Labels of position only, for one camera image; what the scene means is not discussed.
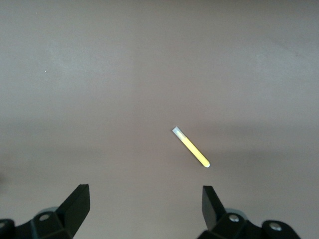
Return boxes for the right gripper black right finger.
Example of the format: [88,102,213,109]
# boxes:
[198,185,303,239]

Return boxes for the yellow highlighter pen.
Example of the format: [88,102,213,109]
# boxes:
[171,126,211,168]

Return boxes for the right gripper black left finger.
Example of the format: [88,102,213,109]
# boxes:
[0,184,91,239]

